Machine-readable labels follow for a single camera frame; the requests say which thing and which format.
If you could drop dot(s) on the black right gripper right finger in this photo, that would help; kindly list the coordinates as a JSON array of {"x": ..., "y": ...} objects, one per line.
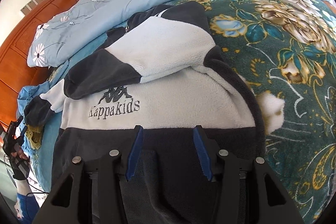
[{"x": 249, "y": 190}]

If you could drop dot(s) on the black and white fleece jacket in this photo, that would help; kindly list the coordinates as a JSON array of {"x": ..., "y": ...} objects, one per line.
[{"x": 165, "y": 73}]

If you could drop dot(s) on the left forearm blue sleeve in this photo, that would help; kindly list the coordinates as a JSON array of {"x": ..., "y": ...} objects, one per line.
[{"x": 26, "y": 206}]

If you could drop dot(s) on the gloved left hand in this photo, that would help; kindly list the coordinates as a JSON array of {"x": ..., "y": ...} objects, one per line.
[{"x": 19, "y": 163}]

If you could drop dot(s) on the orange wooden headboard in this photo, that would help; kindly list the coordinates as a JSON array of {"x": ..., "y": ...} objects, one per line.
[{"x": 15, "y": 73}]

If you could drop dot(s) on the green floral blanket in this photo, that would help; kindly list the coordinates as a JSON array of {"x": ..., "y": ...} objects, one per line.
[{"x": 287, "y": 48}]

